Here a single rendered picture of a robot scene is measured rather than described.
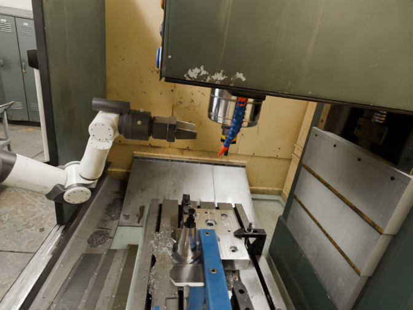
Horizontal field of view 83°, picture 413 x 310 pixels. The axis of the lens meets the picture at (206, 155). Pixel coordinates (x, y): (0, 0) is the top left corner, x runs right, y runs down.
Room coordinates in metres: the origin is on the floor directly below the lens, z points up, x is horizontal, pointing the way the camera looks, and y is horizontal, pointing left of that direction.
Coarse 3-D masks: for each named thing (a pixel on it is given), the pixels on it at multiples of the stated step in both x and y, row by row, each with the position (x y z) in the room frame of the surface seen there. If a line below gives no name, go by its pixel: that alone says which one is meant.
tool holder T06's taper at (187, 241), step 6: (186, 228) 0.39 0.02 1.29; (192, 228) 0.40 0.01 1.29; (186, 234) 0.39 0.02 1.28; (192, 234) 0.39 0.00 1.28; (180, 240) 0.40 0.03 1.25; (186, 240) 0.39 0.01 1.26; (192, 240) 0.39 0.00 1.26; (180, 246) 0.39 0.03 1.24; (186, 246) 0.39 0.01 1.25; (192, 246) 0.39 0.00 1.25; (180, 252) 0.39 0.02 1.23; (186, 252) 0.38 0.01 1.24; (192, 252) 0.39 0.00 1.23
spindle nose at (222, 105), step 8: (216, 96) 0.67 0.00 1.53; (224, 96) 0.65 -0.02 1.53; (232, 96) 0.64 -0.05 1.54; (208, 104) 0.71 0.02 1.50; (216, 104) 0.66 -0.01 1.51; (224, 104) 0.65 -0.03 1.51; (232, 104) 0.64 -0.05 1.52; (248, 104) 0.65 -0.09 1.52; (256, 104) 0.66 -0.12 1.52; (208, 112) 0.69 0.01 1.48; (216, 112) 0.66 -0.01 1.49; (224, 112) 0.65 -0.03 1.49; (232, 112) 0.64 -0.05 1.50; (248, 112) 0.65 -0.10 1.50; (256, 112) 0.67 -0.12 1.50; (216, 120) 0.66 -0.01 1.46; (224, 120) 0.65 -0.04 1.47; (248, 120) 0.65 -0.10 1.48; (256, 120) 0.68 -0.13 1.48
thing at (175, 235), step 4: (176, 228) 0.48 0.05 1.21; (180, 228) 0.48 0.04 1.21; (172, 232) 0.46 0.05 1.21; (176, 232) 0.46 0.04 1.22; (180, 232) 0.47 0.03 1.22; (196, 232) 0.47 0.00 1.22; (172, 236) 0.45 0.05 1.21; (176, 236) 0.45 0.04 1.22; (196, 236) 0.46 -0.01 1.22; (176, 240) 0.44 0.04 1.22
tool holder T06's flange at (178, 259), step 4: (176, 244) 0.42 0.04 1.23; (172, 248) 0.40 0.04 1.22; (172, 252) 0.41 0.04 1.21; (176, 252) 0.39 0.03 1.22; (196, 252) 0.40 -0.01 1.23; (176, 256) 0.38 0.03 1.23; (180, 256) 0.38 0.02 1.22; (184, 256) 0.38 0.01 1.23; (192, 256) 0.39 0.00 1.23; (196, 256) 0.39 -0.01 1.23; (176, 260) 0.38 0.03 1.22; (180, 260) 0.38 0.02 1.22; (184, 260) 0.37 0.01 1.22; (188, 260) 0.38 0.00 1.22; (192, 260) 0.38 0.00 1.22; (196, 260) 0.39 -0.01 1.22
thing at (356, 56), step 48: (192, 0) 0.37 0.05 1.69; (240, 0) 0.38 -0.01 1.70; (288, 0) 0.39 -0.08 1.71; (336, 0) 0.41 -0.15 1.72; (384, 0) 0.42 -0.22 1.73; (192, 48) 0.37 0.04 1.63; (240, 48) 0.39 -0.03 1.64; (288, 48) 0.40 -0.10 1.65; (336, 48) 0.41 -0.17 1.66; (384, 48) 0.42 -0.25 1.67; (288, 96) 0.41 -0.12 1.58; (336, 96) 0.42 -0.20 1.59; (384, 96) 0.43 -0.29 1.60
